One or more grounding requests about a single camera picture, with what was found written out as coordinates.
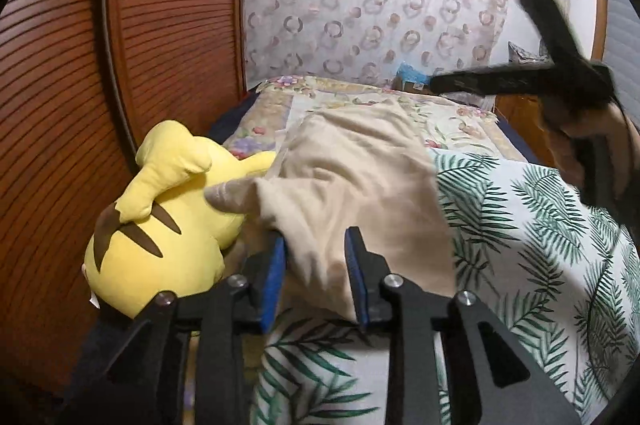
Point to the yellow plush toy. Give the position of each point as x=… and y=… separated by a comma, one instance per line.
x=150, y=265

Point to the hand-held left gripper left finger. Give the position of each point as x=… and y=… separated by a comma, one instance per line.
x=275, y=280

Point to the long wooden cabinet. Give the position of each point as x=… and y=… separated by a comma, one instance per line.
x=517, y=110

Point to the person's right hand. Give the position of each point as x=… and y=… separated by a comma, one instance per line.
x=620, y=145

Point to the blue plastic bag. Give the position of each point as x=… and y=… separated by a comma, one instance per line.
x=412, y=72

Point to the small cardboard box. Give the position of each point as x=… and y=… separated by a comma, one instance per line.
x=405, y=85

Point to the wooden louvred wardrobe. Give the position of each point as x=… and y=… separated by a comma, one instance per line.
x=100, y=80

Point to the patterned pillow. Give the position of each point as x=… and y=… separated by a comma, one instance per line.
x=527, y=54

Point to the peach printed t-shirt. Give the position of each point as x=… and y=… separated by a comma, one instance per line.
x=350, y=175

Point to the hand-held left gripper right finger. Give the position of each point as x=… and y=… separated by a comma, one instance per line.
x=356, y=275

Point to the leaf print blanket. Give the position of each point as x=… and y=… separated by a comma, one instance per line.
x=525, y=230

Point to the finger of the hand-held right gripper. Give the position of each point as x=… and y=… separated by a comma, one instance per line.
x=545, y=10
x=500, y=82

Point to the wooden window frame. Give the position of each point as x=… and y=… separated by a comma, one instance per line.
x=600, y=5

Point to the floral blanket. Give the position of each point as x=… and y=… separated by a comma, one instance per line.
x=465, y=125

